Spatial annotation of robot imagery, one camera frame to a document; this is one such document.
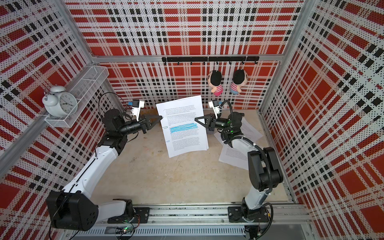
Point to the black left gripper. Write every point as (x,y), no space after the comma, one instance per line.
(143,123)

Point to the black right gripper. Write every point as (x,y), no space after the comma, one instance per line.
(212,122)

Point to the blue highlighted paper document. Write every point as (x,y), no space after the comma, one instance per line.
(181,132)

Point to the yellow highlighted paper document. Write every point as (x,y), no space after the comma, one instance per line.
(250,132)

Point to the pink highlighted paper document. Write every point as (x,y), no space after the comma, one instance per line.
(233,157)

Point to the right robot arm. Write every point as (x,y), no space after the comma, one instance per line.
(264,169)

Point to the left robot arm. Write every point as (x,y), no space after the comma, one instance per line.
(72,208)

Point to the pink striped plush doll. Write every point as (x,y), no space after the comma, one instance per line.
(215,82)

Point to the blue striped plush doll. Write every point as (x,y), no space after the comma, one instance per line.
(240,79)

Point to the white alarm clock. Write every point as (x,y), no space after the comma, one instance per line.
(58,102)

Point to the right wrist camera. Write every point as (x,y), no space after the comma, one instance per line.
(215,105)

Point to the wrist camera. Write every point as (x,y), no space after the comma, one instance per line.
(215,105)
(136,106)

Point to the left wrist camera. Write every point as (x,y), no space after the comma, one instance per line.
(136,106)

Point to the white wire shelf basket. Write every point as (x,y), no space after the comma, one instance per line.
(83,89)

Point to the black wall hook rail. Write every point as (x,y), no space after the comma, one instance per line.
(210,59)

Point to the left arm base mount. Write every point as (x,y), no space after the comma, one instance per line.
(136,215)

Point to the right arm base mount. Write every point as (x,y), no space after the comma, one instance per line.
(247,213)

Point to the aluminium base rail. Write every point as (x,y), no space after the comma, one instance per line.
(280,221)

